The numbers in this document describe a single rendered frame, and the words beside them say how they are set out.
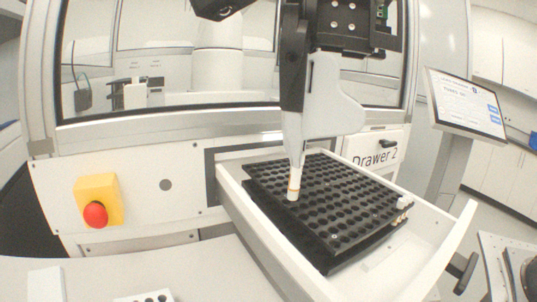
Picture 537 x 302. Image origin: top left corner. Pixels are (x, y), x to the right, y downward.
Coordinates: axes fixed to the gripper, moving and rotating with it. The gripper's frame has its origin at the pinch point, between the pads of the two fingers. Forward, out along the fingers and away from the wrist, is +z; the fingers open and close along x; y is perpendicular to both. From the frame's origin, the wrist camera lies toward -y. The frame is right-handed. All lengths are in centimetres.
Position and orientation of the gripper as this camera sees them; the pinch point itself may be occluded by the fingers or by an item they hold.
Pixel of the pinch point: (291, 147)
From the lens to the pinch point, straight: 19.3
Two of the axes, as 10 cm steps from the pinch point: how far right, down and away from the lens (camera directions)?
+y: 9.6, 1.6, -2.4
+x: 2.8, -3.1, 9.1
